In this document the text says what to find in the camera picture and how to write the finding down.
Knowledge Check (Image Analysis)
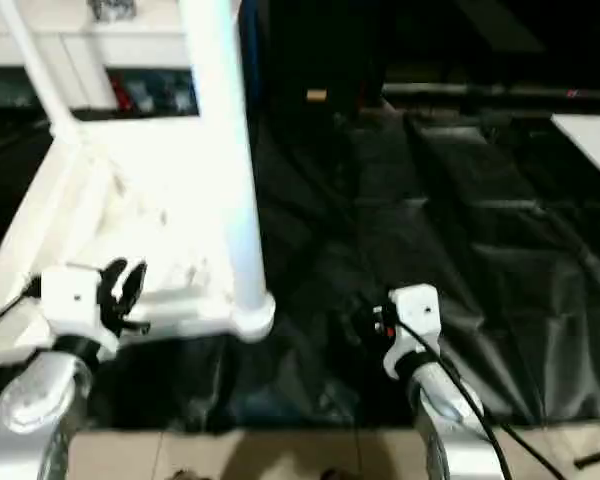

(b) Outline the red bottle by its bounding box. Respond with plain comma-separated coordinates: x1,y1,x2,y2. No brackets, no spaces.
110,78,133,113

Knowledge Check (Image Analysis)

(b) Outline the black stand foot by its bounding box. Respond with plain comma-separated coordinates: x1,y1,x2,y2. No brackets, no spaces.
574,448,600,471

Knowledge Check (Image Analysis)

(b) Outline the grey crumpled object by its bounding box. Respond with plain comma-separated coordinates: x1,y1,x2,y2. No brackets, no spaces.
90,0,137,21

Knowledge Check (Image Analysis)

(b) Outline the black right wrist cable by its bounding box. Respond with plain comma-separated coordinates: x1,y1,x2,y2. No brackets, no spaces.
392,318,526,480

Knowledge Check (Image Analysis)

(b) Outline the black low shelf board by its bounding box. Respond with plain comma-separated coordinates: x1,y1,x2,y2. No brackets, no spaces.
380,84,600,103

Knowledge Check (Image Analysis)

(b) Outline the white plastic table leg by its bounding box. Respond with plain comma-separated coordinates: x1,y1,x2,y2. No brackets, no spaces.
177,0,277,343
0,0,83,143

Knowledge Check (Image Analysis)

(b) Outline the white paper sheet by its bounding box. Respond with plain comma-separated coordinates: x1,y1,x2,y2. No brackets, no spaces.
550,112,600,193

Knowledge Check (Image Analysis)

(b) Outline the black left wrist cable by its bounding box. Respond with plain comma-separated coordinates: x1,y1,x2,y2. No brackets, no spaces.
0,278,43,333

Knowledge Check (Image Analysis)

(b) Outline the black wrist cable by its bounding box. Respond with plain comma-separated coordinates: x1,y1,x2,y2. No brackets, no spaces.
0,278,43,333
392,318,526,480

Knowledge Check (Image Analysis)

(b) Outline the white plastic table top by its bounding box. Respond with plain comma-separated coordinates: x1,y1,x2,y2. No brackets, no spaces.
0,115,276,373

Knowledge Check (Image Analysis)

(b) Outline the black plastic mat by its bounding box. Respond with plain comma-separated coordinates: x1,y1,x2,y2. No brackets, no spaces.
0,100,600,433

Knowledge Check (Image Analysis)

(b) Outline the white sideboard cabinet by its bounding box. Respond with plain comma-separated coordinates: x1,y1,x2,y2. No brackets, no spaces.
0,0,246,113

